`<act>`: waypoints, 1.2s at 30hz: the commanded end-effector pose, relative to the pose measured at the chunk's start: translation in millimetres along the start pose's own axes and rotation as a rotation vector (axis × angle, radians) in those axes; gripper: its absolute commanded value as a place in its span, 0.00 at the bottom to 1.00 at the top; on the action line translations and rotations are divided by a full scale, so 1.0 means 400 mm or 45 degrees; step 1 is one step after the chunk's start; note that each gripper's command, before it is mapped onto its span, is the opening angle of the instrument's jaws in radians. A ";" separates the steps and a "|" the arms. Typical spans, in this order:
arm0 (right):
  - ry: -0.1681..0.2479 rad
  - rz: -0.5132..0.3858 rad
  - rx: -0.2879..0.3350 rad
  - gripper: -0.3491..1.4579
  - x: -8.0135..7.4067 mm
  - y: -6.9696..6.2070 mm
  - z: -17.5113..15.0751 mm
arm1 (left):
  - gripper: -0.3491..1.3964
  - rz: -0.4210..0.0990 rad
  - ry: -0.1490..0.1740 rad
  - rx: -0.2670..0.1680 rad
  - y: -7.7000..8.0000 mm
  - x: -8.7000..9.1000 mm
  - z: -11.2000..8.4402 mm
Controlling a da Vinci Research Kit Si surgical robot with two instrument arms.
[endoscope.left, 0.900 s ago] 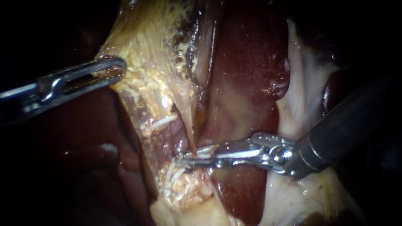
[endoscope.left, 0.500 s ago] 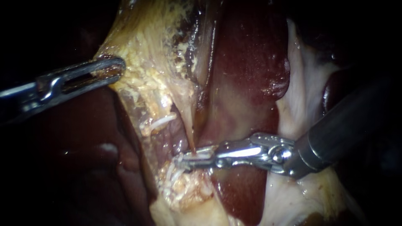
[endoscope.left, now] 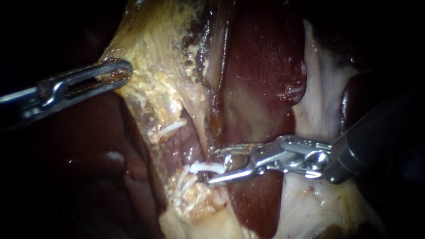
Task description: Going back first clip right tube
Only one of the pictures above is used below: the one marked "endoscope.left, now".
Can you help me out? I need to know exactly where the right arm instrument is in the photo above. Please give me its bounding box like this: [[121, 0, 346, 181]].
[[247, 134, 333, 180]]

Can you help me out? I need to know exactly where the gallbladder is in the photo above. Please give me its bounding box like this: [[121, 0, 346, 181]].
[[99, 0, 216, 146]]

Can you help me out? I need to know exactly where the pale fatty tissue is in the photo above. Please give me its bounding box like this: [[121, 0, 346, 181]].
[[158, 171, 389, 239], [291, 19, 361, 142]]

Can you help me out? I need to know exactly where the left arm instrument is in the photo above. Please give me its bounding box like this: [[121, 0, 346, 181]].
[[0, 81, 69, 133]]

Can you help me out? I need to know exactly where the white clip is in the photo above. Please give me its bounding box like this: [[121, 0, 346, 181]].
[[158, 119, 188, 139], [188, 161, 227, 175], [176, 172, 199, 197]]

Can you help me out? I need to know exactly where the dark red liver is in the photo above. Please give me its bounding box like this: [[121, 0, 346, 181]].
[[33, 0, 425, 239]]

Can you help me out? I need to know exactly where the thin tube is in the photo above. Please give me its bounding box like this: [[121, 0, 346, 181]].
[[194, 106, 218, 166]]

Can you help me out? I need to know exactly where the right arm instrument jaw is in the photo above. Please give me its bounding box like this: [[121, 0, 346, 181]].
[[208, 143, 257, 159], [205, 167, 259, 186]]

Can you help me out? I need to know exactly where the left arm instrument jaw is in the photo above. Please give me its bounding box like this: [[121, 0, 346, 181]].
[[50, 59, 133, 108]]

